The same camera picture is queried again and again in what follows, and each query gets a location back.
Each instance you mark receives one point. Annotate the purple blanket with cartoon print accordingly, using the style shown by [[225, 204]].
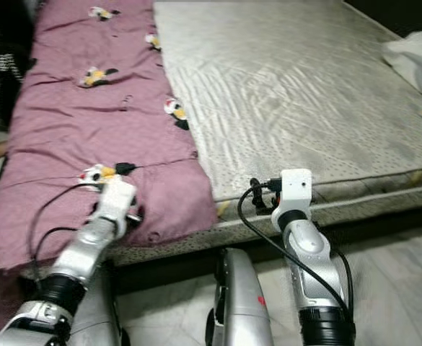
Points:
[[73, 115]]

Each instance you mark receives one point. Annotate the silver right robot leg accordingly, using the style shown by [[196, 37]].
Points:
[[243, 303]]

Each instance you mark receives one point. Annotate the white pillow with green tree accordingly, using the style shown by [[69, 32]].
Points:
[[416, 61]]

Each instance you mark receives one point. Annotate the silver left robot leg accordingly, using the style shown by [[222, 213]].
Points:
[[102, 310]]

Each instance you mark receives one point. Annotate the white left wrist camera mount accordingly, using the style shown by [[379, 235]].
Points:
[[117, 198]]

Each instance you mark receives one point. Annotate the black bag with white print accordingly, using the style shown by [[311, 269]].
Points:
[[1, 79]]

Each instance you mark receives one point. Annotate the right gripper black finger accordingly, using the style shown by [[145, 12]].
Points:
[[255, 188]]

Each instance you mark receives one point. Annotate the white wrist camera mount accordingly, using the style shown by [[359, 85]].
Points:
[[117, 198], [293, 189]]

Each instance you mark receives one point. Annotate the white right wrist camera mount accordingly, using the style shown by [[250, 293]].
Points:
[[293, 189]]

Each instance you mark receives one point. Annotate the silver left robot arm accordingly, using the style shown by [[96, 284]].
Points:
[[88, 252]]

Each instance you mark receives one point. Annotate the silver robot leg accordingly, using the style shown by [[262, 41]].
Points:
[[243, 303], [102, 310]]

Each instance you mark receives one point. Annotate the white quilted mattress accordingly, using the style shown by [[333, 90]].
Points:
[[297, 86]]

